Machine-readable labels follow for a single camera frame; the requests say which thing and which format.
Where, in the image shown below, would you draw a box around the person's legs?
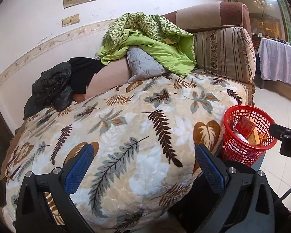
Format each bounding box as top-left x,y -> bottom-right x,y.
170,160 -> 291,233

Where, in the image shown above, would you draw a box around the green framed glass partition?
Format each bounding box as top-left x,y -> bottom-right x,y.
221,0 -> 291,45

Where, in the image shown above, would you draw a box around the red plastic mesh basket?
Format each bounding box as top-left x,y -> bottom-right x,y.
221,105 -> 278,167

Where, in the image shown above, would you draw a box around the striped sofa cushion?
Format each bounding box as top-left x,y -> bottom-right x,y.
193,27 -> 257,84

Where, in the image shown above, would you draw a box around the table with lavender cloth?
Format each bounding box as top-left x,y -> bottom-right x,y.
258,38 -> 291,89

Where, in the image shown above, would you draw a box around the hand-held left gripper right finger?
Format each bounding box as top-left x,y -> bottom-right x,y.
195,144 -> 275,233

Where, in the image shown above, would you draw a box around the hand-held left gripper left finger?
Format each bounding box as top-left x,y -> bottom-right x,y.
15,143 -> 95,233

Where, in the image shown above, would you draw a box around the green quilt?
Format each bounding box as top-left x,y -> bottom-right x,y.
96,12 -> 197,78

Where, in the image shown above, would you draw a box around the black cloth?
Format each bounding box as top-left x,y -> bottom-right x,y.
68,57 -> 106,95

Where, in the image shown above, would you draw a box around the leaf print fleece blanket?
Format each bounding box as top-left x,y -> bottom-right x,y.
0,73 -> 249,233

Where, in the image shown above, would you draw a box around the black puffer jacket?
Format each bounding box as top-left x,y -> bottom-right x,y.
23,62 -> 73,120

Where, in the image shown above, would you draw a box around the red packet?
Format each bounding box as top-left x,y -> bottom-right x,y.
234,116 -> 257,139

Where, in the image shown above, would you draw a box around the white paper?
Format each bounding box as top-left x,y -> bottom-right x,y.
233,131 -> 251,144

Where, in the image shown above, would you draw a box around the orange cardboard box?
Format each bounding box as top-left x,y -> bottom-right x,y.
247,118 -> 262,146

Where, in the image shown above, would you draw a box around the black cable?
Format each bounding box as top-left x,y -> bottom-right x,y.
274,180 -> 291,203

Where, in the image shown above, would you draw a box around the brown fabric sofa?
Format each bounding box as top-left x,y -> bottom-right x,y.
73,1 -> 256,107

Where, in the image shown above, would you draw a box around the grey quilted pillow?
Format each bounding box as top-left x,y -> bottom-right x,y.
126,47 -> 171,83

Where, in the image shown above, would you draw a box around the black slim object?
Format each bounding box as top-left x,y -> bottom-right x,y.
0,176 -> 7,207

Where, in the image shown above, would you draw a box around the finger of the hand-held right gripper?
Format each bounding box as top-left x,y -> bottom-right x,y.
269,123 -> 291,140

